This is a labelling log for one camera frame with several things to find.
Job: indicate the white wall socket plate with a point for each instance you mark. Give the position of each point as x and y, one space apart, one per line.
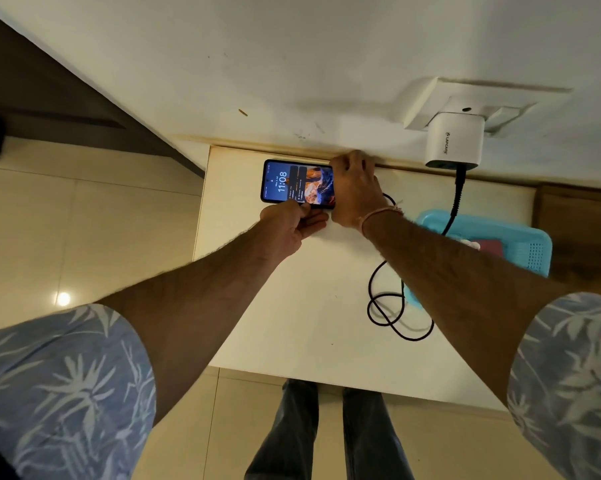
433 99

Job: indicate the black smartphone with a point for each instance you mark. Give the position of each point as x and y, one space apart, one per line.
293 183

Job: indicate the pink thread wristband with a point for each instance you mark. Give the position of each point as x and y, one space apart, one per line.
378 213

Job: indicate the maroon item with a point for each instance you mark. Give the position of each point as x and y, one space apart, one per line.
493 247

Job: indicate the person's left thumb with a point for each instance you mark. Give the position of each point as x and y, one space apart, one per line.
296 207

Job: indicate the person's left hand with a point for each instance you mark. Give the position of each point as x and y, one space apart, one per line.
279 225

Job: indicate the dark wooden furniture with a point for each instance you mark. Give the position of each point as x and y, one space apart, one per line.
55 94

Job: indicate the small white item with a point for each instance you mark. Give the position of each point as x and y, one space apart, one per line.
471 243

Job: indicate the person's right hand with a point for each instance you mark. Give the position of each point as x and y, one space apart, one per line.
355 192

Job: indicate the blue jeans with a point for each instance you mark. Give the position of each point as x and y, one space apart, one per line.
290 434

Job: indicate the person's right forearm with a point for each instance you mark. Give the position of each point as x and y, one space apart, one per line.
460 289

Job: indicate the light blue plastic tray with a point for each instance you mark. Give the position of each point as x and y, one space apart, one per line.
525 244

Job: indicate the white charger adapter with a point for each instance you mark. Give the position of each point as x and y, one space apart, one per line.
454 139

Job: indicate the person's right fingers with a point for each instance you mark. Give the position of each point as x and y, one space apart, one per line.
353 159

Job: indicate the person's left forearm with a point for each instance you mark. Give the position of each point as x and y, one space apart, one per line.
205 304

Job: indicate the blue leaf print shirt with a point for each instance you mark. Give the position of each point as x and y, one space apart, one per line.
65 394

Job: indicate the brown wooden cabinet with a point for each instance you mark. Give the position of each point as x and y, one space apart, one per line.
580 234

